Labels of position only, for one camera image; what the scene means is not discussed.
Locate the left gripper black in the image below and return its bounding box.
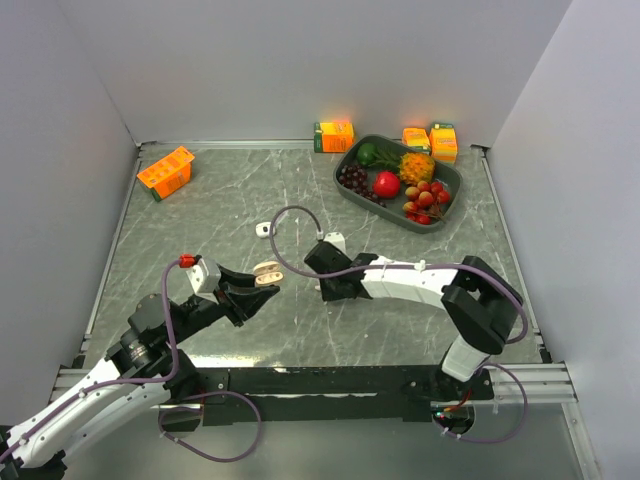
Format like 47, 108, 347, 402
164, 262, 279, 345

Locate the beige earbud charging case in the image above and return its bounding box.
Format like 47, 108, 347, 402
253, 261, 284, 287

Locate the white earbud charging case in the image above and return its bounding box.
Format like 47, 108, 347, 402
255, 222, 276, 239

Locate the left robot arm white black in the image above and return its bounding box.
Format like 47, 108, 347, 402
1, 266, 280, 479

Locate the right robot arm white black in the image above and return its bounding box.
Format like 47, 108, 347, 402
304, 241, 526, 399

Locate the purple grape bunch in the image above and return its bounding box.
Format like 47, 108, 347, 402
338, 165, 386, 208

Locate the red apple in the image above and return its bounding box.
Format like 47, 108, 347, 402
372, 171, 401, 199

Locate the green lime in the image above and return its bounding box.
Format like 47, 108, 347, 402
356, 143, 377, 166

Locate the red cherry bunch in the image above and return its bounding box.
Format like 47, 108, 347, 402
403, 181, 452, 226

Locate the green leafy sprig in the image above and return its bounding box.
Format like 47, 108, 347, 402
372, 148, 402, 172

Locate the orange juice carton centre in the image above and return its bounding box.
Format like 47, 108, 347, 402
313, 122, 355, 153

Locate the orange spiky fruit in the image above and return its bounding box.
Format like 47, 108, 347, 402
398, 152, 436, 186

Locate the orange juice carton left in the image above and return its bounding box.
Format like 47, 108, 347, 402
137, 146, 195, 202

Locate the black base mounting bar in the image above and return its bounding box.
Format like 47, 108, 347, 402
165, 365, 494, 426

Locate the dark grey fruit tray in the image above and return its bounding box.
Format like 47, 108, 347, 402
334, 135, 462, 234

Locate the orange juice carton lying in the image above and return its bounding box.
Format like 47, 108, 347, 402
402, 127, 431, 154

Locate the orange juice carton right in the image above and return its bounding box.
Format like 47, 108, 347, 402
429, 123, 458, 164

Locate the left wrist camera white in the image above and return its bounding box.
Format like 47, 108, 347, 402
186, 257, 221, 298

